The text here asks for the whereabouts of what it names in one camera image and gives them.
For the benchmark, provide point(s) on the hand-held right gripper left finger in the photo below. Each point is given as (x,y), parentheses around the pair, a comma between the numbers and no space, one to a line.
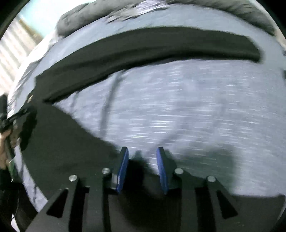
(122,171)

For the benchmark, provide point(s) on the grey crumpled shirt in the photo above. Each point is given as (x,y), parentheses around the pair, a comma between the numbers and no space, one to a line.
(118,16)

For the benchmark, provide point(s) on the person's left hand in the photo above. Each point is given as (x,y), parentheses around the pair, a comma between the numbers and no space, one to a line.
(4,147)

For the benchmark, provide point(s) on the striped beige curtain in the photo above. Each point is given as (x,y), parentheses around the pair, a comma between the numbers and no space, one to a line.
(15,58)

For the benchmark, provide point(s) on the black fleece pants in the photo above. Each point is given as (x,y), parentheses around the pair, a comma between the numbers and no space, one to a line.
(145,49)

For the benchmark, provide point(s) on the rolled dark grey duvet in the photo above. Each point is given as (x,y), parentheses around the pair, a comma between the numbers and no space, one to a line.
(201,9)

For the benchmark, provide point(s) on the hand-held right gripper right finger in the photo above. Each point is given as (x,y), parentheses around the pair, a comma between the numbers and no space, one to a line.
(162,171)

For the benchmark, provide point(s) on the blue patterned bed sheet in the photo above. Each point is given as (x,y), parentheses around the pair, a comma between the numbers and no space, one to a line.
(178,111)

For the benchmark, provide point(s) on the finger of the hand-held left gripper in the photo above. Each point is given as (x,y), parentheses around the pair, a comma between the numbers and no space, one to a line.
(22,115)

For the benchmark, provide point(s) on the purple patterned garment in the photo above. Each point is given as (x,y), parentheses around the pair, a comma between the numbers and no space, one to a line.
(149,6)

